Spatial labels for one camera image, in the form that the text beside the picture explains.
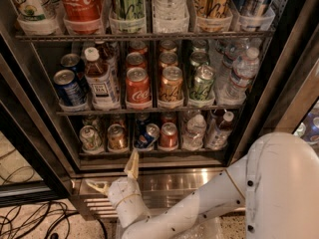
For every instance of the green lacroix can middle front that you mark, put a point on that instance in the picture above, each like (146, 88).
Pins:
(202, 83)

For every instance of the clear plastic bin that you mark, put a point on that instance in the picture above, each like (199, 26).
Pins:
(207, 229)

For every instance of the red coke can middle front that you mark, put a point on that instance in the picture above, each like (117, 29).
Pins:
(138, 86)

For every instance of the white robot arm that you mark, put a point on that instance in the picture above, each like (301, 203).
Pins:
(277, 183)

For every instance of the coca-cola can top shelf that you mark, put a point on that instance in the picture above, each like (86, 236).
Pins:
(83, 10)

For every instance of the orange can bottom shelf front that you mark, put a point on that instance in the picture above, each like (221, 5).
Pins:
(117, 139)

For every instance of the blue can middle shelf front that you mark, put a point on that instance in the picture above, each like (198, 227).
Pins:
(68, 88)

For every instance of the water bottle bottom shelf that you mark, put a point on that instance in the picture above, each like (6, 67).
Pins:
(192, 138)

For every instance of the orange can bottom shelf rear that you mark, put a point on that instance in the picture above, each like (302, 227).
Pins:
(118, 119)

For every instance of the tea bottle shelf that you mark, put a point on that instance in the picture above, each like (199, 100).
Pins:
(99, 78)
(219, 131)

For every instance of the tea bottle bottom shelf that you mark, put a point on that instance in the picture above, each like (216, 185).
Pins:
(219, 131)

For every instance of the left fridge door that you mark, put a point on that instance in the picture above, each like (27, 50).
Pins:
(27, 178)

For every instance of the orange lacroix can middle front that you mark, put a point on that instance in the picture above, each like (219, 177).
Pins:
(170, 88)

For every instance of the water bottle middle shelf front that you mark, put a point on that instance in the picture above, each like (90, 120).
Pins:
(244, 69)

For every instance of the green white can bottom shelf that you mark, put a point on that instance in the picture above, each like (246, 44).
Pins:
(90, 138)

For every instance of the stainless fridge base grille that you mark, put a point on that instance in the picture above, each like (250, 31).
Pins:
(161, 190)

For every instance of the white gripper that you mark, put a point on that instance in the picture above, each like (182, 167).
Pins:
(122, 187)

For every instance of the green lacroix can top shelf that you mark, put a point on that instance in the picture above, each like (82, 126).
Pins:
(127, 10)

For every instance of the red coke can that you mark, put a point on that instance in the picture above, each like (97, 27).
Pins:
(138, 86)
(135, 59)

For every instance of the right glass fridge door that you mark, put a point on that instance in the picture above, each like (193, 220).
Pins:
(286, 87)

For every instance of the water bottle top shelf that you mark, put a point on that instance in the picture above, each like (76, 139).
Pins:
(170, 9)

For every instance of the red can bottom shelf front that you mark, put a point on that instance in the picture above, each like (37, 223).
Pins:
(168, 135)

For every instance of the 7up can top shelf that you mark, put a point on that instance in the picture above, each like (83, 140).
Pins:
(35, 10)

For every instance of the blue pepsi can tilted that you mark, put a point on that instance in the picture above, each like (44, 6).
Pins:
(148, 136)

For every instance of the tea bottle middle shelf front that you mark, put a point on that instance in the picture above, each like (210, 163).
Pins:
(99, 78)

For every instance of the orange lacroix can top shelf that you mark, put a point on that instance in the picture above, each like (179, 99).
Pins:
(211, 0)

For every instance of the blue can middle shelf rear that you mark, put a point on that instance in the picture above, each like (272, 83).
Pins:
(75, 63)

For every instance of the water bottle shelf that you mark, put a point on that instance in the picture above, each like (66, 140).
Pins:
(192, 138)
(170, 9)
(244, 69)

